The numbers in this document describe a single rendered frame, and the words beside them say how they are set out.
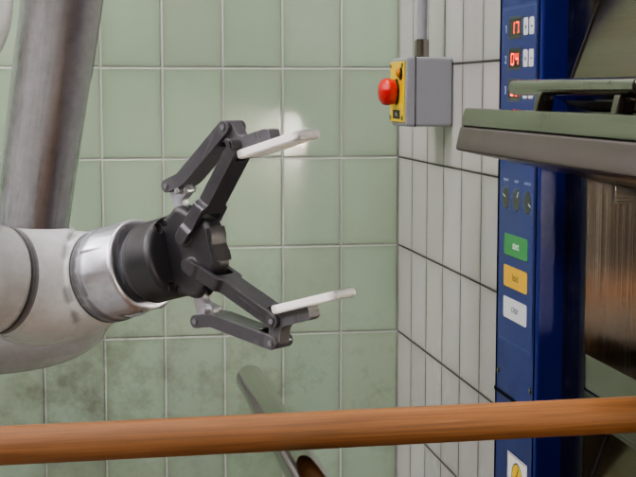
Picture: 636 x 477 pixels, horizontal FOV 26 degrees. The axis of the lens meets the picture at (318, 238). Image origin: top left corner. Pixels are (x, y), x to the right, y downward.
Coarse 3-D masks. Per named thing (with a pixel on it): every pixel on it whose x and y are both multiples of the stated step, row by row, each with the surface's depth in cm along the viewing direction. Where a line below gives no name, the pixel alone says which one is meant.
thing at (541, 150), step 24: (456, 144) 143; (480, 144) 134; (504, 144) 127; (528, 144) 120; (552, 144) 114; (576, 144) 109; (600, 144) 104; (624, 144) 99; (552, 168) 134; (576, 168) 110; (600, 168) 103; (624, 168) 98
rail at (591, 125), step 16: (464, 112) 142; (480, 112) 137; (496, 112) 131; (512, 112) 127; (528, 112) 122; (544, 112) 118; (560, 112) 114; (576, 112) 111; (496, 128) 131; (512, 128) 126; (528, 128) 121; (544, 128) 117; (560, 128) 113; (576, 128) 109; (592, 128) 106; (608, 128) 103; (624, 128) 100
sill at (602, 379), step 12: (588, 360) 147; (600, 360) 145; (612, 360) 144; (624, 360) 144; (588, 372) 147; (600, 372) 144; (612, 372) 140; (624, 372) 138; (588, 384) 147; (600, 384) 144; (612, 384) 141; (624, 384) 138; (600, 396) 144; (612, 396) 141; (624, 396) 138
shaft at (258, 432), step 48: (0, 432) 104; (48, 432) 105; (96, 432) 105; (144, 432) 106; (192, 432) 106; (240, 432) 107; (288, 432) 107; (336, 432) 108; (384, 432) 109; (432, 432) 109; (480, 432) 110; (528, 432) 111; (576, 432) 112; (624, 432) 113
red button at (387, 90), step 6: (384, 84) 201; (390, 84) 201; (396, 84) 202; (378, 90) 203; (384, 90) 201; (390, 90) 201; (396, 90) 201; (378, 96) 204; (384, 96) 201; (390, 96) 201; (396, 96) 201; (384, 102) 202; (390, 102) 202
